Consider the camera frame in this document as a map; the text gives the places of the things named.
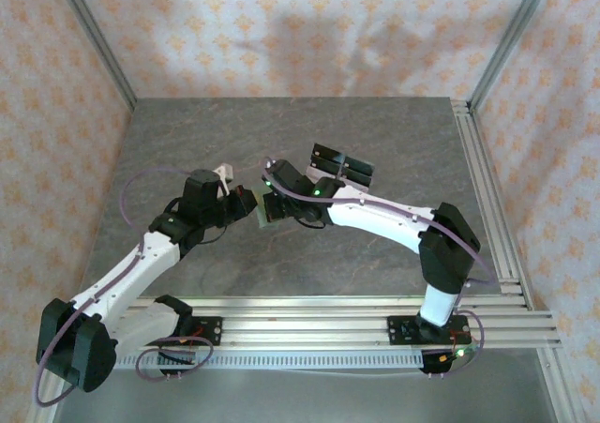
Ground black clear-sleeve card holder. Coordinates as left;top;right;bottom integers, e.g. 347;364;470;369
304;142;376;194

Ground black left controller board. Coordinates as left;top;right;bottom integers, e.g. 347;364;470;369
157;350;198;378

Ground black controller board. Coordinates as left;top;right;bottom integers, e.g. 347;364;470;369
157;350;198;378
418;345;480;378

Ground orange patterned white curtain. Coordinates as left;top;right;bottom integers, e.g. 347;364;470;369
0;0;600;423

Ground grey metal sheet panel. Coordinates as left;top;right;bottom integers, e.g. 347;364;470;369
55;369;554;423

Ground black right controller board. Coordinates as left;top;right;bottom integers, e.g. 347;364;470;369
418;345;480;378

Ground thin black left gripper wire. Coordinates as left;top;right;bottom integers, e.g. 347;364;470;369
201;219;238;246

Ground white left camera bracket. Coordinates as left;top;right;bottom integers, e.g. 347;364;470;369
214;162;236;195

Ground aluminium mounting rail beam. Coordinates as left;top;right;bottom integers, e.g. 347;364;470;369
107;295;563;352

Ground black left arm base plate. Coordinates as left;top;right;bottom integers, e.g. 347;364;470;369
187;316;224;348

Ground white slotted cable duct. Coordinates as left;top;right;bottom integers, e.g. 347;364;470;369
112;351;424;371

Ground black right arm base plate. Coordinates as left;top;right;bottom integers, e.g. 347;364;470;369
386;314;470;347

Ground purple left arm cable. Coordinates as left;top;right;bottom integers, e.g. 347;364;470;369
35;164;212;408

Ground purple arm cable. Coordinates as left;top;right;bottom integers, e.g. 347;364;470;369
260;156;501;380
35;164;212;408

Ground aluminium side table rail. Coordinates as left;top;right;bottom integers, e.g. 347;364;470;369
452;99;535;312

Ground aluminium frame post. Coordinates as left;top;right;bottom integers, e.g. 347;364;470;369
50;0;140;110
468;0;560;110

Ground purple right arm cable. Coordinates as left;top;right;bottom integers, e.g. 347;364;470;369
260;156;501;380

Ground aluminium lower frame rail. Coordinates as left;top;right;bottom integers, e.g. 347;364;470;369
25;347;71;423
536;347;588;423

